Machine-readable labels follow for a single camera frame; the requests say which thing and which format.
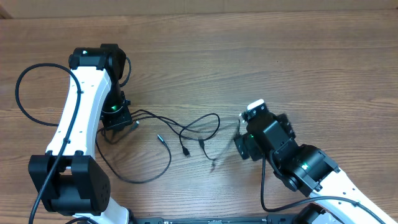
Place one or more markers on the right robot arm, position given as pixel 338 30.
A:
pixel 307 169

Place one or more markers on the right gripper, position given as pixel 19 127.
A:
pixel 250 148

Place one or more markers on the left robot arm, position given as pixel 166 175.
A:
pixel 67 177

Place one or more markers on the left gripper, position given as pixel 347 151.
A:
pixel 113 123

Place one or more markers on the cardboard wall panel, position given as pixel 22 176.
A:
pixel 32 9

